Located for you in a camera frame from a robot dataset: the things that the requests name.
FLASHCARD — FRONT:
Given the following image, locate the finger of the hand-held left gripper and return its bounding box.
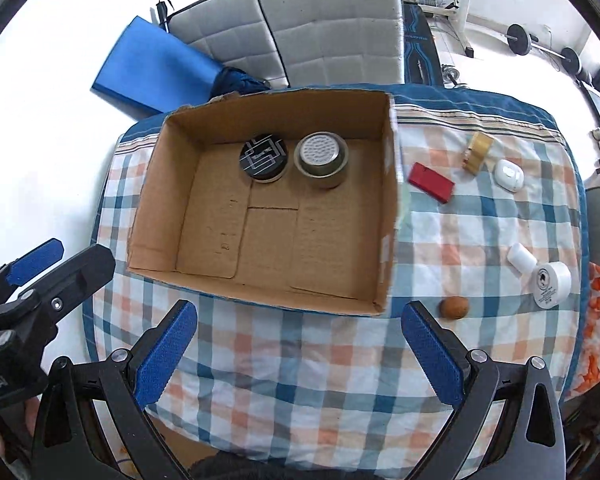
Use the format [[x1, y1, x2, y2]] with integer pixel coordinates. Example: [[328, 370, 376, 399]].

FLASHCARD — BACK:
[[0, 238, 65, 307], [0, 244, 117, 341]]

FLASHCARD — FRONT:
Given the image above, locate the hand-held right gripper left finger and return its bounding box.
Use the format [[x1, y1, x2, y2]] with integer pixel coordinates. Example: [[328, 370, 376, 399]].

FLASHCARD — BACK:
[[32, 299, 199, 480]]

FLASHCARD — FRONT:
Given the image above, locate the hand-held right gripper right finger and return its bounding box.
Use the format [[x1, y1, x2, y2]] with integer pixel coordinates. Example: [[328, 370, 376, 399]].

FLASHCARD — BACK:
[[401, 301, 567, 480]]

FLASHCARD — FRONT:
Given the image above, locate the small brown ball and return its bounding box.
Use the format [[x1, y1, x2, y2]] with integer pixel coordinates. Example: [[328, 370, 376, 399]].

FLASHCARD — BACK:
[[440, 296, 470, 321]]

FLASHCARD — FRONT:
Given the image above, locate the small white cylinder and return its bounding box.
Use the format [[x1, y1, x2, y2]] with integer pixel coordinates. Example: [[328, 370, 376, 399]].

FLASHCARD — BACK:
[[506, 242, 538, 273]]

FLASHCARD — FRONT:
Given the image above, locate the white jar with label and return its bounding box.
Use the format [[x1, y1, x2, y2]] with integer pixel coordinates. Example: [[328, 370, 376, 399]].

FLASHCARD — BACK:
[[531, 261, 573, 309]]

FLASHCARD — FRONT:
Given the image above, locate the cardboard box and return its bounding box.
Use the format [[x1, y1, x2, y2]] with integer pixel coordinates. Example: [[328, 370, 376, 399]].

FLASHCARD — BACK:
[[125, 87, 406, 317]]

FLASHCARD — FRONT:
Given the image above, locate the small red box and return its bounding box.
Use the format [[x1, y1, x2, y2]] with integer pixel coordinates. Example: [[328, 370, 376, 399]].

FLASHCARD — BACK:
[[407, 162, 455, 205]]

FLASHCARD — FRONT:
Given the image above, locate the white rounded plastic case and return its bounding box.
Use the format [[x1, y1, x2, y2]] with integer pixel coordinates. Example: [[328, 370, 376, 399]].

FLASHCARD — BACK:
[[492, 159, 524, 193]]

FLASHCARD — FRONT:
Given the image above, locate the gold tape roll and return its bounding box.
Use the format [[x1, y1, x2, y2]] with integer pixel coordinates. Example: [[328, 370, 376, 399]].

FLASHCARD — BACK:
[[462, 132, 493, 175]]

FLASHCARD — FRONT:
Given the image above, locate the person's left hand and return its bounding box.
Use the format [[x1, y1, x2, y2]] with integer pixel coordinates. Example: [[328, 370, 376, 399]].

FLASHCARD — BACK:
[[0, 399, 45, 463]]

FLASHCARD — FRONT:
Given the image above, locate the checked tablecloth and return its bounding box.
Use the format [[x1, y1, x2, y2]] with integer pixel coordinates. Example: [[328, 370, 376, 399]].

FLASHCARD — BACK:
[[82, 82, 588, 466]]

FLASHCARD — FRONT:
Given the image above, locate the black patterned round tin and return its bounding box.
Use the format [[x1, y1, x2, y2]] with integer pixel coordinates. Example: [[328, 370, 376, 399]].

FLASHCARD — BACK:
[[239, 132, 290, 184]]

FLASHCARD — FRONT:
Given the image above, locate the blue foam mat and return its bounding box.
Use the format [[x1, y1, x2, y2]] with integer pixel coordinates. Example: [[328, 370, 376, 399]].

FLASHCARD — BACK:
[[90, 14, 223, 116]]

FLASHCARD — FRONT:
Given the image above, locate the metal round tin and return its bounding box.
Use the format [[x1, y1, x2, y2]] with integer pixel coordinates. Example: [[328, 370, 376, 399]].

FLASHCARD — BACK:
[[293, 131, 351, 191]]

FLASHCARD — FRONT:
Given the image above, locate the dark blue knitted cloth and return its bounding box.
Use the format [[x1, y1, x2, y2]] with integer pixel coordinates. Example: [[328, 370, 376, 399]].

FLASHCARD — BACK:
[[210, 65, 271, 100]]

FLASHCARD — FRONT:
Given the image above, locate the grey padded chair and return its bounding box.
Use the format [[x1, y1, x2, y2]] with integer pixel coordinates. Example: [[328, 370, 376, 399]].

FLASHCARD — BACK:
[[257, 0, 406, 88], [167, 0, 286, 86]]

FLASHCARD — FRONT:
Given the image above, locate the low glass table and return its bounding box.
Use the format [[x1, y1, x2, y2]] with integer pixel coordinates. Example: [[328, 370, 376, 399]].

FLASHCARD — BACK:
[[580, 80, 600, 131]]

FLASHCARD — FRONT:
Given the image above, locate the dark blue bench pad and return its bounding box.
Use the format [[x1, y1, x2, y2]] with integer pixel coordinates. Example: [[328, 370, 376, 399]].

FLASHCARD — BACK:
[[402, 0, 446, 86]]

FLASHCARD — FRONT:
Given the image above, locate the short barbell with black plates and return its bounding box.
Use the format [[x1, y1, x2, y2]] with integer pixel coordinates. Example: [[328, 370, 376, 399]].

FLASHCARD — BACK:
[[505, 24, 581, 76]]

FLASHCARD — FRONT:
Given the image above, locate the white weight rack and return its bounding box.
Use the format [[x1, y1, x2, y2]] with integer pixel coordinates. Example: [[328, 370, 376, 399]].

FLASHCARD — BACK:
[[415, 0, 476, 58]]

